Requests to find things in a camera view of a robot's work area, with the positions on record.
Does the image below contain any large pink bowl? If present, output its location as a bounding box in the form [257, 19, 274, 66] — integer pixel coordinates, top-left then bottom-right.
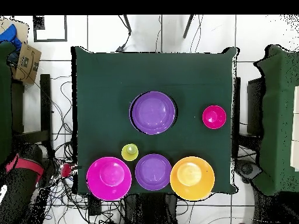
[86, 156, 133, 201]

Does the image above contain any purple bowl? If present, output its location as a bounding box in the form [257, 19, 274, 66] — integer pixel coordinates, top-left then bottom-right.
[134, 153, 173, 191]
[128, 90, 178, 135]

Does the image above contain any small red bowl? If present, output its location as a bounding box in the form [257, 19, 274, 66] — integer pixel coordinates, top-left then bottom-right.
[202, 105, 228, 130]

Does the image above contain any black power strip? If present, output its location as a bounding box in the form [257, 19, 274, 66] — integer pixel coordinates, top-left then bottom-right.
[88, 194, 102, 216]

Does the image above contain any yellow cup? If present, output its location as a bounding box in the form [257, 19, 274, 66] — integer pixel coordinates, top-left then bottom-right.
[120, 143, 139, 162]

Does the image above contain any black wooden stand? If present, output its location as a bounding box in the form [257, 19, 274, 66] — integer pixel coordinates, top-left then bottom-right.
[11, 73, 54, 157]
[233, 76, 266, 159]

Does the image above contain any green cloth side table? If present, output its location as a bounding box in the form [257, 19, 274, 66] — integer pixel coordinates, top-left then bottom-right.
[0, 41, 24, 169]
[252, 44, 299, 197]

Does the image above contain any cardboard box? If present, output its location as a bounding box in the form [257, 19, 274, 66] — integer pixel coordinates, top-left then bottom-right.
[13, 42, 43, 85]

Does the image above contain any large yellow bowl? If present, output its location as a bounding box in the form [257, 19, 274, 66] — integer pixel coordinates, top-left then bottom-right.
[169, 156, 215, 201]

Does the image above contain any dark green tablecloth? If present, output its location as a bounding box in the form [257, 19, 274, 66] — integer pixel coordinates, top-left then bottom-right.
[71, 45, 239, 195]

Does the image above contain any blue cloth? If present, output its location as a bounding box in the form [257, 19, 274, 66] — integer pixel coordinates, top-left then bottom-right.
[0, 23, 23, 51]

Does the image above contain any white box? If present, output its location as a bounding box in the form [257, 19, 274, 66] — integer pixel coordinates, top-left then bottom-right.
[290, 85, 299, 172]

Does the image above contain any tangle of floor cables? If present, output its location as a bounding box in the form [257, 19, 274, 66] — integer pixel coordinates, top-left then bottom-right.
[34, 74, 128, 224]

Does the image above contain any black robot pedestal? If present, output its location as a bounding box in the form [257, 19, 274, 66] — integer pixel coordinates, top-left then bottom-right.
[123, 193, 177, 224]

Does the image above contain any black camera tripod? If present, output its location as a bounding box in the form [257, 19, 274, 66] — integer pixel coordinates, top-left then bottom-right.
[123, 15, 195, 40]

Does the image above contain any grey pedestal leg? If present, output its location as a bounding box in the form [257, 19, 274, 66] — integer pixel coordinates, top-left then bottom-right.
[234, 159, 262, 181]

